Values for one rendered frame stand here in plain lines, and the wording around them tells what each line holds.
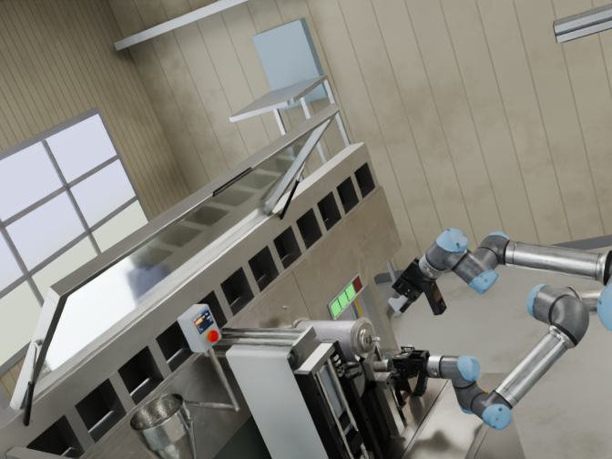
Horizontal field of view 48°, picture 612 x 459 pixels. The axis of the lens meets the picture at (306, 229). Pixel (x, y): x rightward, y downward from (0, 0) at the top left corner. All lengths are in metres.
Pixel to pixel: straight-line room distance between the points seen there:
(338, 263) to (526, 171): 2.57
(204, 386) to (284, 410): 0.26
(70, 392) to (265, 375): 0.54
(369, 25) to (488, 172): 1.33
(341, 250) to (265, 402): 0.84
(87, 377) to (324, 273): 1.08
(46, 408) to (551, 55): 3.84
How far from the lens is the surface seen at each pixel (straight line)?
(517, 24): 4.78
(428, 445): 2.32
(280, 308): 2.42
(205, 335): 1.73
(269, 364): 2.00
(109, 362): 1.95
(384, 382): 2.23
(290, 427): 2.13
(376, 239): 2.95
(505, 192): 5.10
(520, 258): 1.98
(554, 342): 2.20
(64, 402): 1.88
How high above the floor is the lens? 2.33
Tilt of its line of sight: 18 degrees down
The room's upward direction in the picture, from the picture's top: 21 degrees counter-clockwise
